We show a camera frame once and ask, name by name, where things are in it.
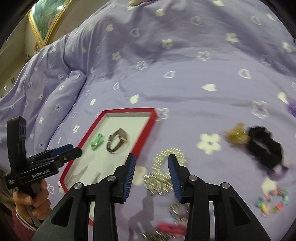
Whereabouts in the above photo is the purple flower hair clip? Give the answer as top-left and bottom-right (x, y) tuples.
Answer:
(287, 98), (296, 117)

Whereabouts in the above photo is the red shallow box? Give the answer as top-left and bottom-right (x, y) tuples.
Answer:
(58, 107), (158, 227)

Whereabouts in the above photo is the black scrunchie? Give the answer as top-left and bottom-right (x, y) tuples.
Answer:
(246, 126), (283, 170)

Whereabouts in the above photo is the purple floral duvet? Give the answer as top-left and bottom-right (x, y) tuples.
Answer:
(1, 1), (295, 240)

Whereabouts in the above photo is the colourful candy bead bracelet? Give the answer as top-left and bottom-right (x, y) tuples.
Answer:
(254, 187), (291, 218)

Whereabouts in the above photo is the green bow hair tie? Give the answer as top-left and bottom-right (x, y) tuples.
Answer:
(89, 133), (105, 151)

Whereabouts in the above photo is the left hand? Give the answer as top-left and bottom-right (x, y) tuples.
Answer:
(13, 180), (52, 225)

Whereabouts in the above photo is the amber bear hair claw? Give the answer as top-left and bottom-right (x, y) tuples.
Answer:
(225, 123), (250, 145)

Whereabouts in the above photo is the pearl bracelet with gold charm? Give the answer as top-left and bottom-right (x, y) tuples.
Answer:
(143, 148), (188, 196)

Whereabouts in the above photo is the silver chain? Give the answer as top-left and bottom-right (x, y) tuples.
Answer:
(141, 231), (173, 241)

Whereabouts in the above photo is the pink hair clip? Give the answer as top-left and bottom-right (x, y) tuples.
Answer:
(157, 222), (187, 237)

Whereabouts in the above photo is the gold framed picture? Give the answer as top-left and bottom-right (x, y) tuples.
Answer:
(28, 0), (75, 47)

